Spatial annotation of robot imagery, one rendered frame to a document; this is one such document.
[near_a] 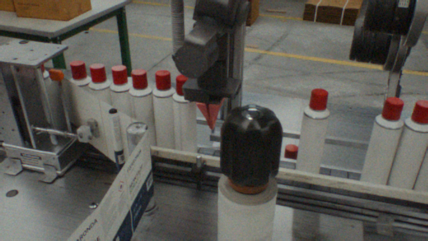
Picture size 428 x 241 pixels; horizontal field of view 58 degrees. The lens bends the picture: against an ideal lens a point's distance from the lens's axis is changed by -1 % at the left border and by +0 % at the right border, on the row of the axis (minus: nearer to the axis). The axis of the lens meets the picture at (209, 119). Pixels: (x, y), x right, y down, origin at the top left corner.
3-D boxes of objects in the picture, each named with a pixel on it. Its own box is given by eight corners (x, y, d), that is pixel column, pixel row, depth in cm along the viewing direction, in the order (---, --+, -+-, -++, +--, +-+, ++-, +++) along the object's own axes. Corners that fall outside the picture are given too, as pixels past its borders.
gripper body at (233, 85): (234, 102, 71) (235, 65, 67) (181, 95, 73) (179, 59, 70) (241, 88, 76) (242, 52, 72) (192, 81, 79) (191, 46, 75)
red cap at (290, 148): (286, 152, 102) (288, 141, 100) (299, 156, 100) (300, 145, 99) (281, 159, 99) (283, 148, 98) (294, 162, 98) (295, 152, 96)
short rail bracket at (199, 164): (191, 201, 86) (190, 158, 80) (195, 193, 88) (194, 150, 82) (205, 204, 85) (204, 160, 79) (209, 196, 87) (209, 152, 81)
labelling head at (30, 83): (8, 165, 88) (-27, 60, 75) (44, 136, 99) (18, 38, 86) (61, 176, 85) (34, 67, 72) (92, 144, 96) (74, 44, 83)
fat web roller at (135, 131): (130, 212, 76) (118, 131, 66) (140, 197, 80) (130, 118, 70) (151, 217, 75) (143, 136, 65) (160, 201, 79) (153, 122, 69)
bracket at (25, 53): (-24, 61, 76) (-25, 56, 75) (15, 43, 85) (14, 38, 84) (35, 69, 72) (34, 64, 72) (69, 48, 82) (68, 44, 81)
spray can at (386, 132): (359, 190, 81) (381, 104, 71) (358, 175, 86) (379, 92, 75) (385, 195, 80) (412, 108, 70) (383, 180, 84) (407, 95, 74)
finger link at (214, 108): (219, 138, 76) (219, 95, 71) (184, 132, 77) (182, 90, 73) (227, 120, 81) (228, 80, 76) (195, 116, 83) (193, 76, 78)
